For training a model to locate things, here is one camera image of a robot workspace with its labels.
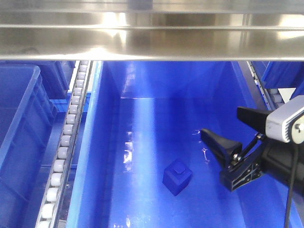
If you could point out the large blue target bin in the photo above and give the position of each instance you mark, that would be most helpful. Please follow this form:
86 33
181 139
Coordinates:
144 115

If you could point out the blue bin right neighbour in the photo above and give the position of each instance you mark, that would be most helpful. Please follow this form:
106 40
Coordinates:
280 74

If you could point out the left white roller track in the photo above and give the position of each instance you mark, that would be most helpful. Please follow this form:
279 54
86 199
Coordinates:
48 214

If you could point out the blue bin neighbour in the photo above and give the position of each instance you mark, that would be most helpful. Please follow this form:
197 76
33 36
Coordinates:
26 119
280 74

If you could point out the steel shelf front beam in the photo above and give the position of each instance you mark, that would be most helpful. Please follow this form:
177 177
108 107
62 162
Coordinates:
152 30

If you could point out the white roller track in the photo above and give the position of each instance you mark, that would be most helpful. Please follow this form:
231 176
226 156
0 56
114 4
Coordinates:
271 98
48 214

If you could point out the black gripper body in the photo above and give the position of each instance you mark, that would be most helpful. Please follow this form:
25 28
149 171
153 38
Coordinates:
271 157

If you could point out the right white roller track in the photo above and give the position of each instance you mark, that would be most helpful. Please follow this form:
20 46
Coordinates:
271 98

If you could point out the blue bin left neighbour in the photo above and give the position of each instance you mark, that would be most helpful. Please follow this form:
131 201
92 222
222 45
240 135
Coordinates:
26 119

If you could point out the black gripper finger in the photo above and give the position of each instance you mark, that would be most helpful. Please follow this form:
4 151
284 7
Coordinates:
254 118
227 152

